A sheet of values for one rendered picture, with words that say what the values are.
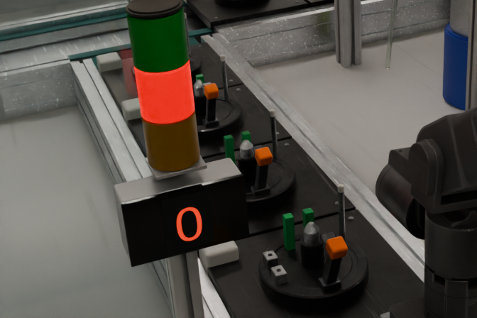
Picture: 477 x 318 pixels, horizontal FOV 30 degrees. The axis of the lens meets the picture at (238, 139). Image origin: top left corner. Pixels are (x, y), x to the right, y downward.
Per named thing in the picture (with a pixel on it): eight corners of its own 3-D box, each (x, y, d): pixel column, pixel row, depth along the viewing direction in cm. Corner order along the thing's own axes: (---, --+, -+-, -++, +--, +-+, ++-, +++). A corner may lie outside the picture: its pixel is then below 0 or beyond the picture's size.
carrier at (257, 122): (292, 146, 150) (289, 78, 144) (155, 179, 144) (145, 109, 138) (245, 93, 170) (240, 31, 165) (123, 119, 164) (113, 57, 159)
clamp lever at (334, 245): (340, 283, 108) (348, 248, 103) (325, 287, 108) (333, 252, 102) (329, 260, 111) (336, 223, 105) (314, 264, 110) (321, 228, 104)
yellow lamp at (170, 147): (206, 164, 83) (201, 117, 81) (155, 177, 82) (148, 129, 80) (192, 141, 87) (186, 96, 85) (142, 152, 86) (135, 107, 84)
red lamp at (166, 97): (201, 116, 81) (196, 67, 78) (147, 128, 80) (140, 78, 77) (186, 96, 85) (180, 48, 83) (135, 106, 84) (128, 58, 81)
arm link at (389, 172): (431, 152, 67) (528, 137, 70) (363, 96, 77) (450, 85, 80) (417, 284, 72) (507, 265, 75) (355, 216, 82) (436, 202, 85)
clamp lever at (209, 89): (218, 121, 150) (218, 90, 144) (206, 124, 149) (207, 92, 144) (211, 107, 152) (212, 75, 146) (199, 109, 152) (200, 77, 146)
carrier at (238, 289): (443, 317, 108) (447, 231, 103) (259, 374, 102) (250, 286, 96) (357, 219, 129) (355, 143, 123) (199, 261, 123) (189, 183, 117)
